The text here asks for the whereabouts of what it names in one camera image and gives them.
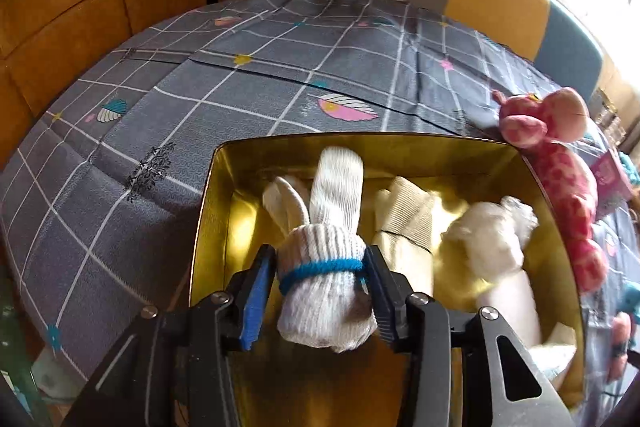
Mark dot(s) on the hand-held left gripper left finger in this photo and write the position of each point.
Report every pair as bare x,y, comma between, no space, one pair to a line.
255,292

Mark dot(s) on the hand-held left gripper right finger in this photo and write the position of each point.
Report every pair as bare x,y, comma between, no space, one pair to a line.
382,297

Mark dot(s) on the white sock bundle blue band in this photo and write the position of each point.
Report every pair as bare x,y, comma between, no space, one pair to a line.
325,252

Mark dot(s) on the beige cloth bundle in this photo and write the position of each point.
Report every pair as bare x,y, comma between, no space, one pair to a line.
405,222

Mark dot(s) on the gold box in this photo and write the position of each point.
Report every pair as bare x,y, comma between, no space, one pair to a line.
300,387

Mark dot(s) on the pink plush toy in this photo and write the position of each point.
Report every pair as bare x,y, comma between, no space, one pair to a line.
560,167

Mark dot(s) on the purple cardboard box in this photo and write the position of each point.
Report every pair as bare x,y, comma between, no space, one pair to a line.
610,182

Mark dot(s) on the blue plush toy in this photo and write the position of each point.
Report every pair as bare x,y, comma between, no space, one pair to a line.
631,167

